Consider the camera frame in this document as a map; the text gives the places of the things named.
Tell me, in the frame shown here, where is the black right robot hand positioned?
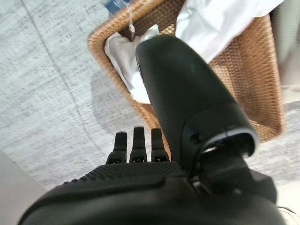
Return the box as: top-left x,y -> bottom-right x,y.
17,34 -> 288,225

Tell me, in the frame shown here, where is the white garment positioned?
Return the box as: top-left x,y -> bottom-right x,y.
104,0 -> 285,105

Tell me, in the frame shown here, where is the white price tag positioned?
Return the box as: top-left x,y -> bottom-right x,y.
126,3 -> 137,41

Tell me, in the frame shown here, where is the brown wicker basket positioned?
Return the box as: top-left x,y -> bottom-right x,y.
88,0 -> 285,143

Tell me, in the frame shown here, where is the grey woven rug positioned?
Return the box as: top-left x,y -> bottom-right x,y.
0,0 -> 300,190

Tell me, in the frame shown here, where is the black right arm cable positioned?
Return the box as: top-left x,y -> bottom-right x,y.
277,205 -> 300,215

